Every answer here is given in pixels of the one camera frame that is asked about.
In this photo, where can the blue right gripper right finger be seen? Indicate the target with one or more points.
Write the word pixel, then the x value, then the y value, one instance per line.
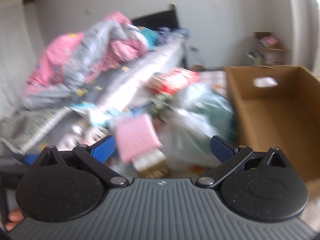
pixel 231 159

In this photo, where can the black bed headboard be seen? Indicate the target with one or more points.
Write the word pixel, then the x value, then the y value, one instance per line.
pixel 161 27

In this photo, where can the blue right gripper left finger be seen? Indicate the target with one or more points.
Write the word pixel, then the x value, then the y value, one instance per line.
pixel 93 158

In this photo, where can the green scrunchie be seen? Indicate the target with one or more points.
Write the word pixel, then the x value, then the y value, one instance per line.
pixel 159 104

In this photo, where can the white closet door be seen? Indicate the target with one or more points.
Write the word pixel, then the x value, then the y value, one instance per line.
pixel 21 46

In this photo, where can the pink striped cloth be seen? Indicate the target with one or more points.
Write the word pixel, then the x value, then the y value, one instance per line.
pixel 134 137

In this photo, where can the brown cardboard box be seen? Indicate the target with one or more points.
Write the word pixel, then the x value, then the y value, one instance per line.
pixel 278 106

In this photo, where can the pink and grey duvet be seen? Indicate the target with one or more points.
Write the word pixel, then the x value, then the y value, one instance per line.
pixel 73 60

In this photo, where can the small open cardboard box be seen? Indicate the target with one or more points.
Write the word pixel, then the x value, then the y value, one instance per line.
pixel 267 50

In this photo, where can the gold foil packet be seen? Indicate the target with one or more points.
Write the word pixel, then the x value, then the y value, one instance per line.
pixel 151 165

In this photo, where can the red wet wipes pack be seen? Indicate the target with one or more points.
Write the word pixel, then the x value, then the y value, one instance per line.
pixel 172 81

